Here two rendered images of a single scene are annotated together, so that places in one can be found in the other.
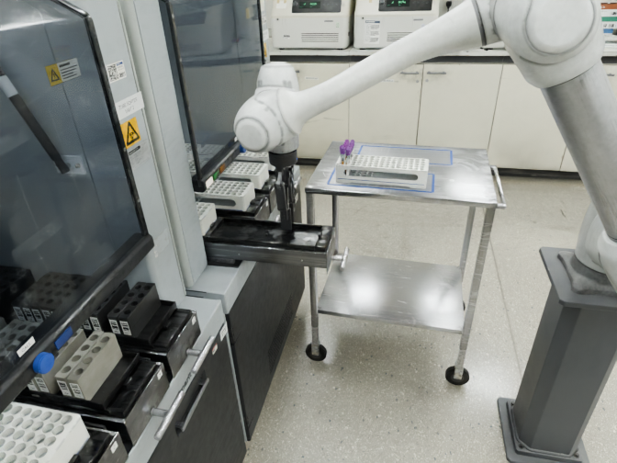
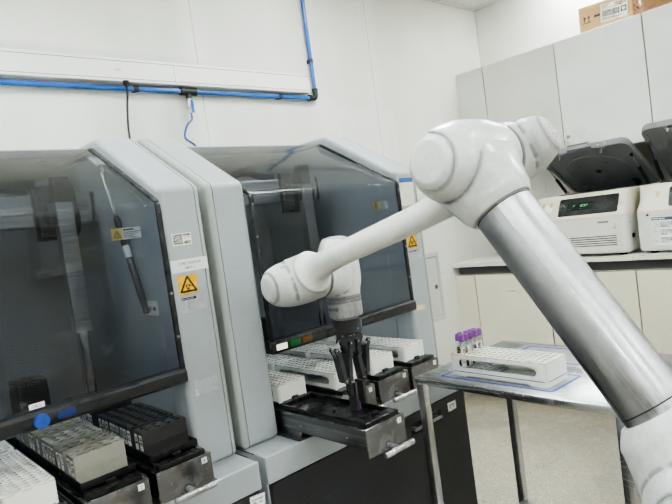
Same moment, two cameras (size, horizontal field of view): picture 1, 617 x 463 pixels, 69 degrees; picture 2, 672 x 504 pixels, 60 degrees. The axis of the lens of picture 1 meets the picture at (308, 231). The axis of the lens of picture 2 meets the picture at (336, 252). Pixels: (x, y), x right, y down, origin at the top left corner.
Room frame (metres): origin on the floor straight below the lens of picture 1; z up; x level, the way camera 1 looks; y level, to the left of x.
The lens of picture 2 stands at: (-0.14, -0.79, 1.30)
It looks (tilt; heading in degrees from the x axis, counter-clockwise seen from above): 3 degrees down; 34
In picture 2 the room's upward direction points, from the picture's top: 8 degrees counter-clockwise
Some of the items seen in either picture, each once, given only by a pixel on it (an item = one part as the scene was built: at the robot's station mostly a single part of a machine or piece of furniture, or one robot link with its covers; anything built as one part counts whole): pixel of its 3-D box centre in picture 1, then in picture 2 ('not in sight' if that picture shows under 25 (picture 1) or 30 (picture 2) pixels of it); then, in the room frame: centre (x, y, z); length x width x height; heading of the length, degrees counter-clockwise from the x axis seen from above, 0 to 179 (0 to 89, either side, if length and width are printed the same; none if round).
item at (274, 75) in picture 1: (277, 96); (335, 266); (1.09, 0.06, 1.18); 0.13 x 0.11 x 0.16; 168
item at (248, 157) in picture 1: (239, 158); (382, 349); (1.58, 0.25, 0.83); 0.30 x 0.10 x 0.06; 76
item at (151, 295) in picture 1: (140, 310); (164, 436); (0.72, 0.36, 0.85); 0.12 x 0.02 x 0.06; 167
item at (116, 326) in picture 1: (130, 309); (159, 434); (0.73, 0.38, 0.85); 0.12 x 0.02 x 0.06; 165
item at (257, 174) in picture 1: (223, 175); (350, 361); (1.43, 0.29, 0.83); 0.30 x 0.10 x 0.06; 76
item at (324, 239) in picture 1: (222, 238); (302, 411); (1.11, 0.25, 0.78); 0.73 x 0.14 x 0.09; 76
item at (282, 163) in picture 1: (283, 164); (348, 334); (1.11, 0.06, 1.00); 0.08 x 0.07 x 0.09; 166
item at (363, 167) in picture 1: (381, 170); (506, 364); (1.38, -0.25, 0.85); 0.30 x 0.10 x 0.06; 74
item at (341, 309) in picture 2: (281, 138); (345, 307); (1.11, 0.06, 1.07); 0.09 x 0.09 x 0.06
